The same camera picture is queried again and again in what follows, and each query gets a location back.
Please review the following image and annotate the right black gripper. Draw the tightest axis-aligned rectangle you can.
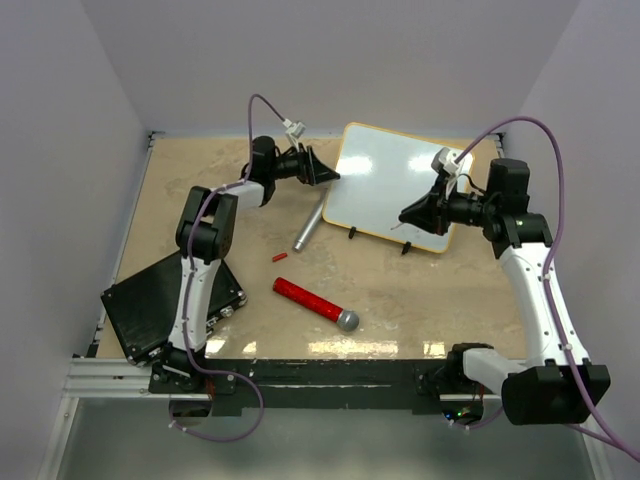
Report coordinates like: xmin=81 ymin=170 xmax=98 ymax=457
xmin=400 ymin=175 xmax=497 ymax=236

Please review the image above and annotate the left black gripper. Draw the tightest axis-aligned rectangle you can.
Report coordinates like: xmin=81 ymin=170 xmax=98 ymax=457
xmin=269 ymin=143 xmax=339 ymax=186

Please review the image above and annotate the yellow framed whiteboard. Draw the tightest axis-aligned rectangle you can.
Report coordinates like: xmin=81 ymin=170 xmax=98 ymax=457
xmin=323 ymin=122 xmax=462 ymax=253

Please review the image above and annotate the red marker cap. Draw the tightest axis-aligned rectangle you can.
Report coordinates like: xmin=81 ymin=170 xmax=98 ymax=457
xmin=272 ymin=252 xmax=288 ymax=262

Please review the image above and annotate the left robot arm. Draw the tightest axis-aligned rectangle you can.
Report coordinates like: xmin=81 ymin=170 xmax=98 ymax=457
xmin=157 ymin=136 xmax=340 ymax=392

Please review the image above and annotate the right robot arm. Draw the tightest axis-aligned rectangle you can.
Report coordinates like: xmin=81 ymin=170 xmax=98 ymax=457
xmin=399 ymin=159 xmax=611 ymax=425

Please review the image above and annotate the silver toy microphone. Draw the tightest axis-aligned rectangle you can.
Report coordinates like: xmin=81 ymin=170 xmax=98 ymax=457
xmin=292 ymin=191 xmax=327 ymax=253

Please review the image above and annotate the red toy microphone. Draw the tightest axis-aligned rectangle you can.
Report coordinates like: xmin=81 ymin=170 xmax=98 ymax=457
xmin=273 ymin=277 xmax=360 ymax=332

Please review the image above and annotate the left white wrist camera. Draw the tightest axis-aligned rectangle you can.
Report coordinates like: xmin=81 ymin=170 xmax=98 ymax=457
xmin=282 ymin=118 xmax=306 ymax=147

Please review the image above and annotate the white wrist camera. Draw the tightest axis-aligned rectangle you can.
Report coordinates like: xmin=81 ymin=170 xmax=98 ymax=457
xmin=431 ymin=147 xmax=467 ymax=194
xmin=282 ymin=118 xmax=306 ymax=147

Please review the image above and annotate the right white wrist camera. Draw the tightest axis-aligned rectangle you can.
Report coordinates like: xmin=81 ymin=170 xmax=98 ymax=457
xmin=431 ymin=147 xmax=467 ymax=194

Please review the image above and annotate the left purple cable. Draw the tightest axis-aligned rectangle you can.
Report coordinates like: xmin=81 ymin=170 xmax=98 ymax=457
xmin=167 ymin=93 xmax=296 ymax=445

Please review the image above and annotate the purple cable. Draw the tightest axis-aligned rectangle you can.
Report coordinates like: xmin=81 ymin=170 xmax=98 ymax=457
xmin=167 ymin=93 xmax=296 ymax=445
xmin=447 ymin=115 xmax=640 ymax=461

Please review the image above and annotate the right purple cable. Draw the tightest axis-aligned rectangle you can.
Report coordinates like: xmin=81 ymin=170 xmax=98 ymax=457
xmin=447 ymin=115 xmax=640 ymax=461

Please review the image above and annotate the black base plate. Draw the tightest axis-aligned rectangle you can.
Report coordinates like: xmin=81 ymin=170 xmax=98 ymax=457
xmin=149 ymin=359 xmax=491 ymax=416

